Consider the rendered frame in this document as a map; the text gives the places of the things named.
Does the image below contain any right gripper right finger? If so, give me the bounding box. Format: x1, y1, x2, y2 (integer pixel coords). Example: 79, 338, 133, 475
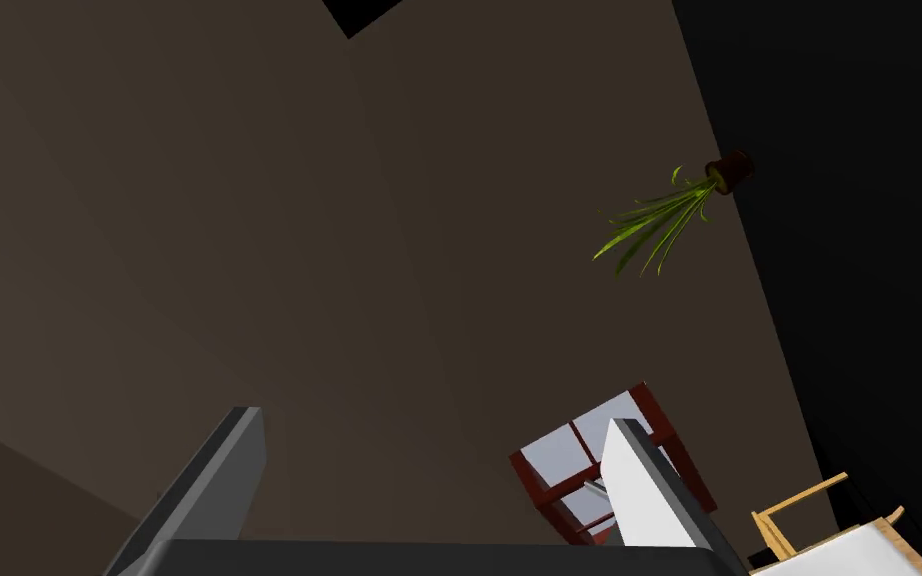
600, 417, 738, 553

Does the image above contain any red framed window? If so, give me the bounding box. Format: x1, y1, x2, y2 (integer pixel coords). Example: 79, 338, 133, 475
508, 381, 720, 547

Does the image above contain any green potted plant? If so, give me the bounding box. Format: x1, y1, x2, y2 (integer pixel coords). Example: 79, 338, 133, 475
592, 150, 757, 279

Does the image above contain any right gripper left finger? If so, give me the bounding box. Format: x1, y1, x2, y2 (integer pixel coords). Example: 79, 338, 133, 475
104, 405, 268, 576

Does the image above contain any wooden chair with white seat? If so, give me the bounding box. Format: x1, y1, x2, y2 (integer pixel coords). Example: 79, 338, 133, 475
747, 471, 922, 576

